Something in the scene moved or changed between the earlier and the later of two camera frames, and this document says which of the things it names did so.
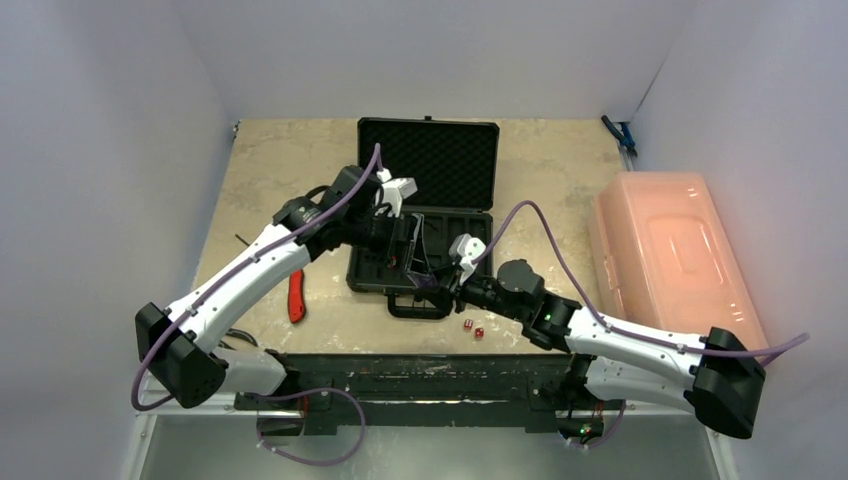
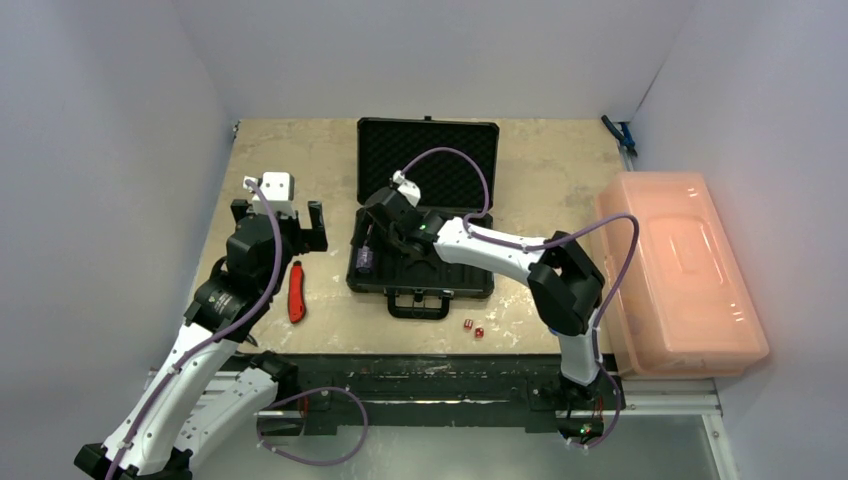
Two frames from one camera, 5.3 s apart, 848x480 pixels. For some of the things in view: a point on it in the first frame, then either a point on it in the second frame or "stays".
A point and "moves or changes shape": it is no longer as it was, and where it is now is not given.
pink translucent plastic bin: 663,259 stays
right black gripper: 448,283 → 379,233
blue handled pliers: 624,137 stays
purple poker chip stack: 425,281 moves or changes shape
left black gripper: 416,261 → 305,239
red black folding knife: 297,306 stays
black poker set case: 441,173 stays
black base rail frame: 317,394 stays
